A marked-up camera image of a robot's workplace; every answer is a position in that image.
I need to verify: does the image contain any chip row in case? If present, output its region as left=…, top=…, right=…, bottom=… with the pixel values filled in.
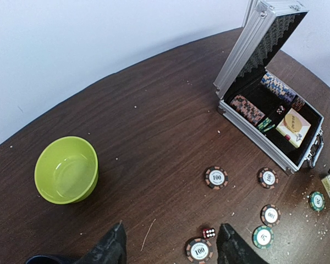
left=230, top=95, right=273, bottom=131
left=261, top=71, right=305, bottom=111

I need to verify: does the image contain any chip row in case left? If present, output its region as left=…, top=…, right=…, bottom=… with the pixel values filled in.
left=230, top=95, right=273, bottom=131

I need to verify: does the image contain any dark blue mug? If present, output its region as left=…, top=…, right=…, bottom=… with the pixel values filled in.
left=26, top=255, right=80, bottom=264

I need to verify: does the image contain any aluminium poker case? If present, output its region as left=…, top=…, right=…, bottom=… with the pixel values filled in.
left=214, top=1, right=324, bottom=174

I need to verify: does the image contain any card deck in case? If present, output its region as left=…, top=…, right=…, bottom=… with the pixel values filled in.
left=276, top=108, right=311, bottom=148

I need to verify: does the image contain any green bowl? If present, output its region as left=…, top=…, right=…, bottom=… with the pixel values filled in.
left=34, top=136, right=98, bottom=205

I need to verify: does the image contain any red chip next to green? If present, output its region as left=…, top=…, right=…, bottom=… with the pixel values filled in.
left=261, top=204, right=281, bottom=228

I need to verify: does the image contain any chip row in case right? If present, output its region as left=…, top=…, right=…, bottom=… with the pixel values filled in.
left=261, top=71, right=305, bottom=111

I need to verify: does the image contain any red chip by dice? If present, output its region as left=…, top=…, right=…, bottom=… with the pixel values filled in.
left=185, top=238, right=213, bottom=264

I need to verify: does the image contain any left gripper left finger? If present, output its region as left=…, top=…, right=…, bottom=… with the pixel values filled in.
left=77, top=221, right=127, bottom=263

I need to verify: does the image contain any gold dealer button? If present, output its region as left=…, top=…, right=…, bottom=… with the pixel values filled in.
left=284, top=114, right=303, bottom=134

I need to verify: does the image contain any green poker chip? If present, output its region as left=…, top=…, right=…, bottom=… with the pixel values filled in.
left=252, top=225, right=274, bottom=249
left=309, top=191, right=325, bottom=211

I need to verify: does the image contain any die in case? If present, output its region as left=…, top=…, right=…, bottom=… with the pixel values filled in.
left=276, top=105, right=285, bottom=115

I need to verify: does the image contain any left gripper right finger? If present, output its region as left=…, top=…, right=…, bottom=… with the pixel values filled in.
left=217, top=223, right=264, bottom=264

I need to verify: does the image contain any red chip right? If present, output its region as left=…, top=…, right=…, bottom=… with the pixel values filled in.
left=257, top=167, right=279, bottom=189

